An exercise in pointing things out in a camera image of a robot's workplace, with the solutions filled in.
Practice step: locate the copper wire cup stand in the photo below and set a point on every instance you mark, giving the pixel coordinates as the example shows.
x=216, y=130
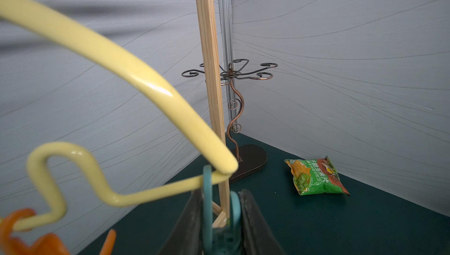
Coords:
x=252, y=158

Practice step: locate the wooden clothes rack frame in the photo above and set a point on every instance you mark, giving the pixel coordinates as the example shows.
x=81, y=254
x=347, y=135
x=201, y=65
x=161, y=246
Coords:
x=210, y=51

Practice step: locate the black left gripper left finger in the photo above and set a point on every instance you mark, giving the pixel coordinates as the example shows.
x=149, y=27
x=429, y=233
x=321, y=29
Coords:
x=186, y=236

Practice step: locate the yellow wavy clothes hanger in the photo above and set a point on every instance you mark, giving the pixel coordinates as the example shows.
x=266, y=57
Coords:
x=64, y=31

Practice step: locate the green snack bag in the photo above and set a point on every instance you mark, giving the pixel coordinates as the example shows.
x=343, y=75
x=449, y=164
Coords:
x=313, y=177

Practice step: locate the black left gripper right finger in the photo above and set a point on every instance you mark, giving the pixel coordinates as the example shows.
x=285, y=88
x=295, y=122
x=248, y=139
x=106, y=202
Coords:
x=257, y=237

